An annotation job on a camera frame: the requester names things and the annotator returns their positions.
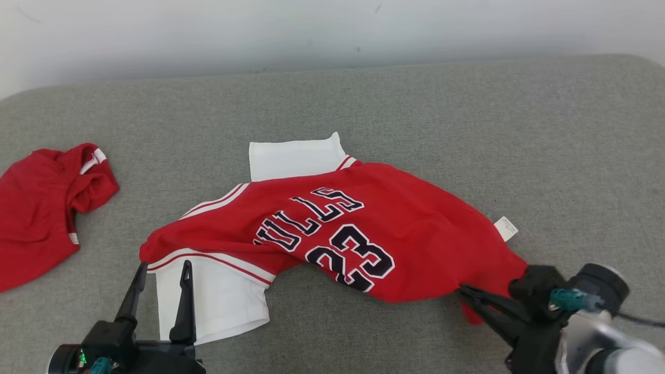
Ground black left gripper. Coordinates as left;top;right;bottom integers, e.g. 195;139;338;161
47;261;206;374

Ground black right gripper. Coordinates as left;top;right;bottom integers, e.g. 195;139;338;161
457;263;630;374

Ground red shorts white trim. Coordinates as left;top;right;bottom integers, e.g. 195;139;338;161
0;143;120;294

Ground red Bulls 23 jersey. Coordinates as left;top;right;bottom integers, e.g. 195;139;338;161
139;131;529;346

